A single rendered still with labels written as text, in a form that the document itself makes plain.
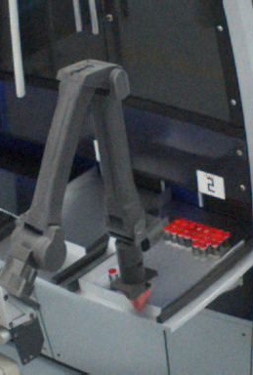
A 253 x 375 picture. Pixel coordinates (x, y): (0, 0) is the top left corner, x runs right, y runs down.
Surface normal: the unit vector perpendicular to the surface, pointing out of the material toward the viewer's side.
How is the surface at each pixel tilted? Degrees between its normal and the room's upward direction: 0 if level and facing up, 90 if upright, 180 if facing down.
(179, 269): 0
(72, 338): 90
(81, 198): 0
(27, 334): 90
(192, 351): 90
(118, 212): 94
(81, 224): 0
